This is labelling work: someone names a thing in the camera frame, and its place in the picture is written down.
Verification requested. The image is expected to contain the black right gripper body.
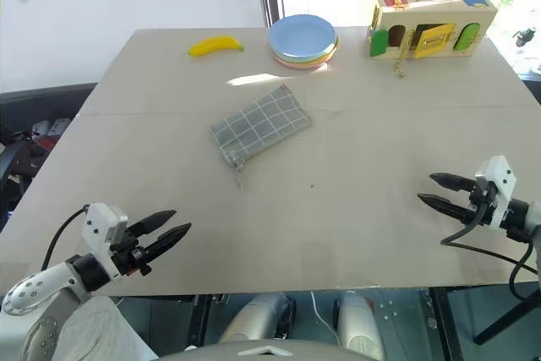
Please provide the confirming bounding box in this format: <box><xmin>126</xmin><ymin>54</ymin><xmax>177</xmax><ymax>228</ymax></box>
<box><xmin>467</xmin><ymin>178</ymin><xmax>498</xmax><ymax>227</ymax></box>

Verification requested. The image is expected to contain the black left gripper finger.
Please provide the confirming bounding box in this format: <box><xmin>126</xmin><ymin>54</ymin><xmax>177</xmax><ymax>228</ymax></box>
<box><xmin>145</xmin><ymin>222</ymin><xmax>192</xmax><ymax>261</ymax></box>
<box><xmin>128</xmin><ymin>210</ymin><xmax>178</xmax><ymax>236</ymax></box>

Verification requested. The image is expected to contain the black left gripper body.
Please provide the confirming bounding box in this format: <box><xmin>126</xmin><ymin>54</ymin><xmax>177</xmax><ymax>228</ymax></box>
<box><xmin>110</xmin><ymin>228</ymin><xmax>153</xmax><ymax>277</ymax></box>

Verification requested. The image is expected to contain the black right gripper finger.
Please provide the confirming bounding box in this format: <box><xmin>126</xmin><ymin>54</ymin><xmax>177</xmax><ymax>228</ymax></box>
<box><xmin>417</xmin><ymin>194</ymin><xmax>473</xmax><ymax>222</ymax></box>
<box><xmin>429</xmin><ymin>172</ymin><xmax>478</xmax><ymax>193</ymax></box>

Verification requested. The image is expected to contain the grey checked cloth pouch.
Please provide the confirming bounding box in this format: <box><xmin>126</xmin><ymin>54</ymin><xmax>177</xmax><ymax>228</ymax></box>
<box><xmin>210</xmin><ymin>84</ymin><xmax>314</xmax><ymax>190</ymax></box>

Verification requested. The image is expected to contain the silver rounded robot leg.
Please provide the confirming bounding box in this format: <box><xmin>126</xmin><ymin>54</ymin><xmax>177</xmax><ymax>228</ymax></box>
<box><xmin>336</xmin><ymin>291</ymin><xmax>386</xmax><ymax>360</ymax></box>
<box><xmin>218</xmin><ymin>292</ymin><xmax>297</xmax><ymax>343</ymax></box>

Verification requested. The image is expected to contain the silver robot torso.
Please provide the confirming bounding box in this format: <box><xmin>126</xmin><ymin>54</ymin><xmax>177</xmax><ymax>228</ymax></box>
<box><xmin>158</xmin><ymin>337</ymin><xmax>384</xmax><ymax>361</ymax></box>

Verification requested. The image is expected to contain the small black device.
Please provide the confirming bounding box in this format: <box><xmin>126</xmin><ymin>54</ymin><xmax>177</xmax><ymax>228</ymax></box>
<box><xmin>513</xmin><ymin>27</ymin><xmax>538</xmax><ymax>47</ymax></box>

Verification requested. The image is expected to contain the wooden toy lock box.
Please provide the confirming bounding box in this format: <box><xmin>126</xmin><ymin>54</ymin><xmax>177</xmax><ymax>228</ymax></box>
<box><xmin>365</xmin><ymin>0</ymin><xmax>499</xmax><ymax>60</ymax></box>

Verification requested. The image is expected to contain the yellow plastic plate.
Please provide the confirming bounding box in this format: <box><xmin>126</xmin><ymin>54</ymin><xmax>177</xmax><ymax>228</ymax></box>
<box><xmin>271</xmin><ymin>43</ymin><xmax>339</xmax><ymax>66</ymax></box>

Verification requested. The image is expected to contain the green plastic plate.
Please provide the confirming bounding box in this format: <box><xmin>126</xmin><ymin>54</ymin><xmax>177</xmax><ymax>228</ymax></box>
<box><xmin>270</xmin><ymin>37</ymin><xmax>339</xmax><ymax>62</ymax></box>

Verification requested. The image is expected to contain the yellow toy banana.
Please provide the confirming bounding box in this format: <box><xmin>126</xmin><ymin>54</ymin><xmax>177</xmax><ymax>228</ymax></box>
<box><xmin>188</xmin><ymin>35</ymin><xmax>245</xmax><ymax>57</ymax></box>

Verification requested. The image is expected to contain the pink plastic plate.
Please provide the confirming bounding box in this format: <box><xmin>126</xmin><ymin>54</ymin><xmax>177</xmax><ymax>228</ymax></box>
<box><xmin>272</xmin><ymin>50</ymin><xmax>337</xmax><ymax>71</ymax></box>

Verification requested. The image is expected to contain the blue plastic plate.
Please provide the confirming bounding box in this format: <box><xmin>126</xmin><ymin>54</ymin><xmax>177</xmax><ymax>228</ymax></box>
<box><xmin>269</xmin><ymin>14</ymin><xmax>337</xmax><ymax>57</ymax></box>

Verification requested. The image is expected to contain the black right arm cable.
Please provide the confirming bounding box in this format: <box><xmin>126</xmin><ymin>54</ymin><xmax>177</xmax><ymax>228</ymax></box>
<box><xmin>440</xmin><ymin>202</ymin><xmax>541</xmax><ymax>301</ymax></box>

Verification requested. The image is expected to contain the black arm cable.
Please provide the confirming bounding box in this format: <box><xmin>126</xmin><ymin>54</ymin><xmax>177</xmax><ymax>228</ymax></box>
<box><xmin>440</xmin><ymin>202</ymin><xmax>541</xmax><ymax>301</ymax></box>
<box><xmin>40</xmin><ymin>205</ymin><xmax>90</xmax><ymax>272</ymax></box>

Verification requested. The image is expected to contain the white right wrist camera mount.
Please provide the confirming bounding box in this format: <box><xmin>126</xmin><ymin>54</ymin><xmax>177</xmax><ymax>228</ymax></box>
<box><xmin>473</xmin><ymin>156</ymin><xmax>519</xmax><ymax>231</ymax></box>

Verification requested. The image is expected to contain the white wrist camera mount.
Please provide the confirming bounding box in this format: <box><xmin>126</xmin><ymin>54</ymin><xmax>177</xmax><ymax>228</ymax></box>
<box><xmin>473</xmin><ymin>156</ymin><xmax>519</xmax><ymax>231</ymax></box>
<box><xmin>80</xmin><ymin>203</ymin><xmax>128</xmax><ymax>280</ymax></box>

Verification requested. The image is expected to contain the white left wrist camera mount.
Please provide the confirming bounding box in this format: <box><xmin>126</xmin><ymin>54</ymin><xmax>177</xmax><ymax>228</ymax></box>
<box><xmin>80</xmin><ymin>203</ymin><xmax>128</xmax><ymax>280</ymax></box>

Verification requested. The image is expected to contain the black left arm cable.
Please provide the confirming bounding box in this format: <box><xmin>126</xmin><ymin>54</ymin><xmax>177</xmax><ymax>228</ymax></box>
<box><xmin>40</xmin><ymin>205</ymin><xmax>90</xmax><ymax>272</ymax></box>

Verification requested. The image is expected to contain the gold latch chain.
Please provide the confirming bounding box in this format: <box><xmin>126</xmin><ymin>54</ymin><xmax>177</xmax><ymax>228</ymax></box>
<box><xmin>394</xmin><ymin>29</ymin><xmax>409</xmax><ymax>79</ymax></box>

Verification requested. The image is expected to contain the thin white cable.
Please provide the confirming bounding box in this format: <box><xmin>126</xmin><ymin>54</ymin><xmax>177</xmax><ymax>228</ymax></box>
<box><xmin>310</xmin><ymin>291</ymin><xmax>342</xmax><ymax>346</ymax></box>

